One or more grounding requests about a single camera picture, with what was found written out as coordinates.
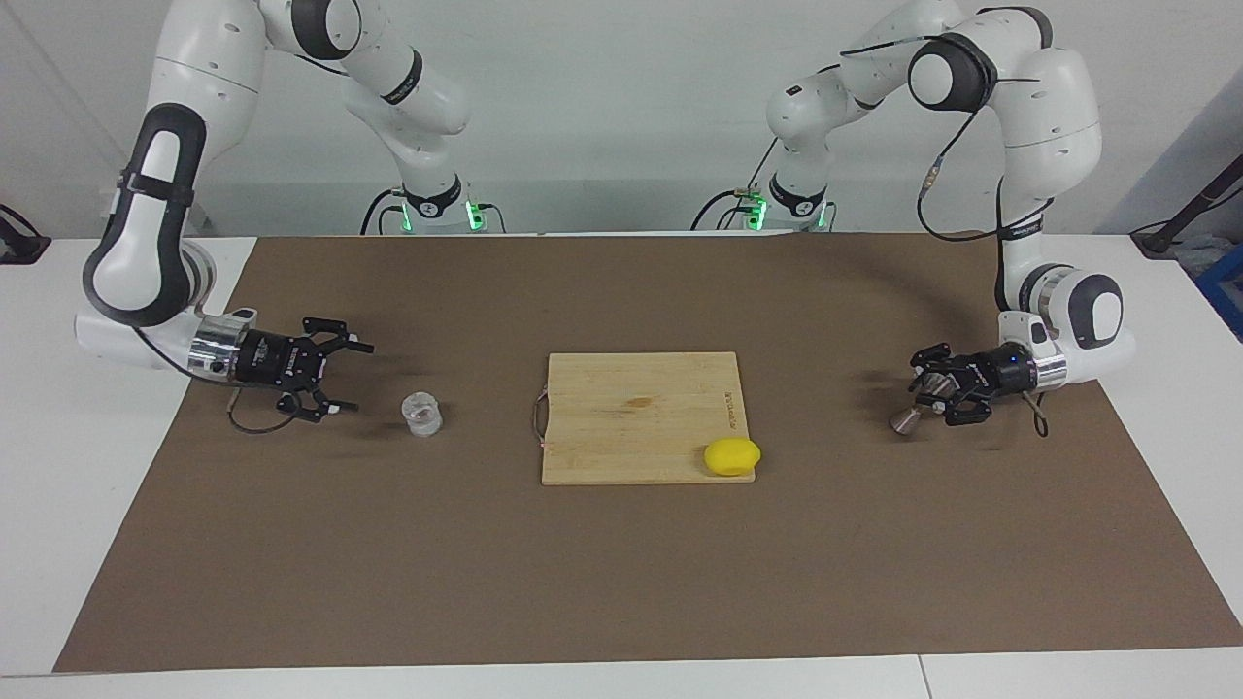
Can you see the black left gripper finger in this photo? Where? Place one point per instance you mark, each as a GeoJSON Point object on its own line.
{"type": "Point", "coordinates": [930, 357]}
{"type": "Point", "coordinates": [966, 413]}

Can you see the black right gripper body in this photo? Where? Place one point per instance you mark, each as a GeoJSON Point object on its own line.
{"type": "Point", "coordinates": [277, 359]}

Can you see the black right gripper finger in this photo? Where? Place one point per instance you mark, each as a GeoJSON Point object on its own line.
{"type": "Point", "coordinates": [316, 403]}
{"type": "Point", "coordinates": [335, 340]}

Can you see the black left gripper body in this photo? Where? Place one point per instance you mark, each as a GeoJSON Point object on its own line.
{"type": "Point", "coordinates": [995, 371]}

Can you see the steel double jigger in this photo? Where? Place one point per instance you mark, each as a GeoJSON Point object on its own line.
{"type": "Point", "coordinates": [905, 419]}

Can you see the clear glass cup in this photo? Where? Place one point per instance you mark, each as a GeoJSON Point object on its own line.
{"type": "Point", "coordinates": [422, 416]}

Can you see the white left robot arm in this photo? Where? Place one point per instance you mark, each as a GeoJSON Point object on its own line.
{"type": "Point", "coordinates": [1049, 97]}

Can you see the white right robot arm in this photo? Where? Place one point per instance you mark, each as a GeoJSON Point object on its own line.
{"type": "Point", "coordinates": [146, 252]}

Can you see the brown table mat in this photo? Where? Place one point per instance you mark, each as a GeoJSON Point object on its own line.
{"type": "Point", "coordinates": [291, 534]}

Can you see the yellow lemon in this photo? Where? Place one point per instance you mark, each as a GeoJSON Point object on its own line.
{"type": "Point", "coordinates": [731, 456]}

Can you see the black stand leg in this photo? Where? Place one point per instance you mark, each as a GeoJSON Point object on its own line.
{"type": "Point", "coordinates": [1190, 209]}

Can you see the wooden cutting board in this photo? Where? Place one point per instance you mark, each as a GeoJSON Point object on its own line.
{"type": "Point", "coordinates": [631, 427]}

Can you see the black clamp mount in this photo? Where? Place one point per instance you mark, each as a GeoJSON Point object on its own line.
{"type": "Point", "coordinates": [19, 248]}

